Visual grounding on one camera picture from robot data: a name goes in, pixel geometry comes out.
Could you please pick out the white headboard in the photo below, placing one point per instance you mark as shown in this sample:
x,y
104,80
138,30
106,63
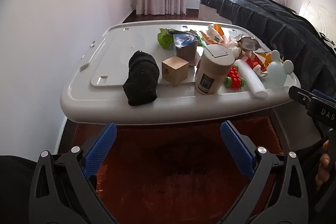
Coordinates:
x,y
319,16

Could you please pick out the white foam tube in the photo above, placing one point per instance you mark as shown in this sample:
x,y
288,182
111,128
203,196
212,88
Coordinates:
x,y
250,78

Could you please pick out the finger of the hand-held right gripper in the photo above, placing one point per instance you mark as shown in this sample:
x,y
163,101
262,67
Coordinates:
x,y
324,97
299,95

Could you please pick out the white bed frame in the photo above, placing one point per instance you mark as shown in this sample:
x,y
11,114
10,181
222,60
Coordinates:
x,y
210,12

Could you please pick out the blue cookie box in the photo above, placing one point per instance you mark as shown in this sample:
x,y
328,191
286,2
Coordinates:
x,y
185,41

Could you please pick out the wooden cube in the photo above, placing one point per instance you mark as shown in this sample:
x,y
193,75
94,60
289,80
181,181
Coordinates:
x,y
174,70

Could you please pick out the red toy with green wheels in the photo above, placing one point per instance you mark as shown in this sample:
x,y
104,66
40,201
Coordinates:
x,y
234,78

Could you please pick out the crumpled white tissue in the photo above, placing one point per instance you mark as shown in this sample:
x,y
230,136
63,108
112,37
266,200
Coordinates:
x,y
232,45

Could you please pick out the grey plastic storage lid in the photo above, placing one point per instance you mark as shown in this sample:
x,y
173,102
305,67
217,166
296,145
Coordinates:
x,y
110,56

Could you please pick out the black rolled sock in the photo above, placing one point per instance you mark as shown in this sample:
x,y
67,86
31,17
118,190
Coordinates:
x,y
143,77

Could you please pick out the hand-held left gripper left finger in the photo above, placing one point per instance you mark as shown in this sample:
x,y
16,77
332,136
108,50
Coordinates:
x,y
101,146

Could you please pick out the green snack bag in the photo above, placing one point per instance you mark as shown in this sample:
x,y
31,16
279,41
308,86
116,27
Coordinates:
x,y
165,39

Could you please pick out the silver foil wrapper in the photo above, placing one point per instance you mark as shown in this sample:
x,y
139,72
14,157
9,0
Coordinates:
x,y
248,43

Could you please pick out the beige cylindrical desktop bin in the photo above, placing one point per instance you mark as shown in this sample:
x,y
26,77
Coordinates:
x,y
212,69

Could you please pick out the orange and white wrapper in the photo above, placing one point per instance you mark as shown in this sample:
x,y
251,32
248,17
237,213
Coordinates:
x,y
214,35

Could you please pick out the red and white wrapper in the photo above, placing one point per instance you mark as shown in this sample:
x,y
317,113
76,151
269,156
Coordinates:
x,y
253,61

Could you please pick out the light blue mouse-shaped bottle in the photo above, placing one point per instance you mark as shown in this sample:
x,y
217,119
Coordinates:
x,y
278,70

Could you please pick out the person's right hand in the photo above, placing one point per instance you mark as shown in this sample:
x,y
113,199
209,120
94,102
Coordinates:
x,y
324,161

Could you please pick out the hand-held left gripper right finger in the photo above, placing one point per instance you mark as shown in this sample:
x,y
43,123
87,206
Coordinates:
x,y
236,146

